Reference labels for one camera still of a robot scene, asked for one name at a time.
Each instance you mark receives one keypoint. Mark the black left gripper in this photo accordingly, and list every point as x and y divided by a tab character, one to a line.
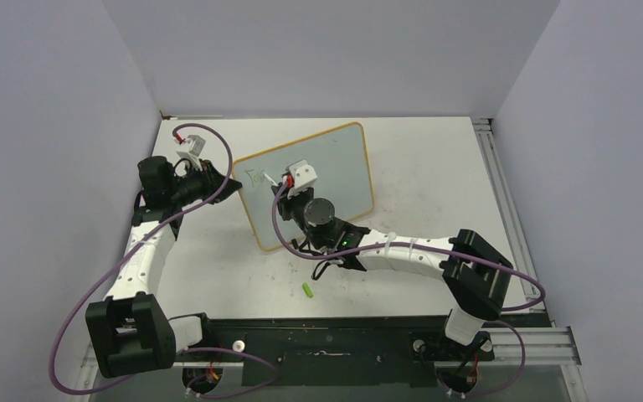
213	180

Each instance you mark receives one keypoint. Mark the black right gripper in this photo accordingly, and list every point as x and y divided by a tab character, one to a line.
286	202

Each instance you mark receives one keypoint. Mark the white marker pen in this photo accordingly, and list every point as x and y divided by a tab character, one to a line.
272	181

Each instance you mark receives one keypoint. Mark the yellow framed whiteboard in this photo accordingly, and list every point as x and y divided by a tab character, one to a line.
334	163

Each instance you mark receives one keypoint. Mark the green marker cap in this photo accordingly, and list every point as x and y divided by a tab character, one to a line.
307	290

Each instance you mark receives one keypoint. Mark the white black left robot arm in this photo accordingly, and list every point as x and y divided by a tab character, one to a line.
129	331

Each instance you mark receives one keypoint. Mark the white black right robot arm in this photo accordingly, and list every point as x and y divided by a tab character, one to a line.
476	273

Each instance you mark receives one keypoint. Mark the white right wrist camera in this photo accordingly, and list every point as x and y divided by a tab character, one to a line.
299	176

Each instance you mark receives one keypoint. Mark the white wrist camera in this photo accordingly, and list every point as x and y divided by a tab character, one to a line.
190	150
299	176

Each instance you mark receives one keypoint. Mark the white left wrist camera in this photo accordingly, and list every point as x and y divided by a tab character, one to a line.
190	150

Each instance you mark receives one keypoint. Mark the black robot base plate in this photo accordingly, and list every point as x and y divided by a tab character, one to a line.
355	351

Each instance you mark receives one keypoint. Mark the aluminium frame rail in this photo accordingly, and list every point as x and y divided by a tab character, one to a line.
516	237

